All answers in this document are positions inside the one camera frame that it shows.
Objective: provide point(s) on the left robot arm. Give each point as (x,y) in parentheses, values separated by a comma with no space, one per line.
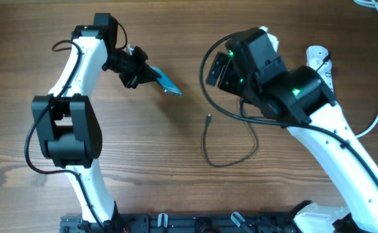
(68,131)

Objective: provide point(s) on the white power strip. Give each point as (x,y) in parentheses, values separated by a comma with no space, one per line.
(319,51)

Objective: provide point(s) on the teal Galaxy smartphone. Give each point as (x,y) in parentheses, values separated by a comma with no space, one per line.
(166,84)

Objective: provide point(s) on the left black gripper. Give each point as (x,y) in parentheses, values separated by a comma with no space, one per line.
(142,68)

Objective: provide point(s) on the white charger plug adapter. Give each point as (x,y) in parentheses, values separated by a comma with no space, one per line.
(320,65)

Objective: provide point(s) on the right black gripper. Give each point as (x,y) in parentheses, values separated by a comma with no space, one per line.
(226,82)

